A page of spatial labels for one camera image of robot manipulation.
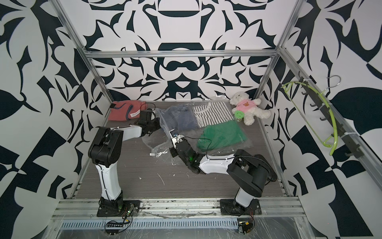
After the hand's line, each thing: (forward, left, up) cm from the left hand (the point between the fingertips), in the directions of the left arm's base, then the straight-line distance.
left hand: (163, 119), depth 103 cm
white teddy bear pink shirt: (+7, -60, +3) cm, 61 cm away
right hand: (-19, -7, +9) cm, 22 cm away
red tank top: (+12, +29, -3) cm, 31 cm away
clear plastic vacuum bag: (-24, 0, +9) cm, 26 cm away
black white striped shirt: (+8, -37, -4) cm, 38 cm away
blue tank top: (+1, -11, +1) cm, 12 cm away
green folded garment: (-13, -33, -5) cm, 35 cm away
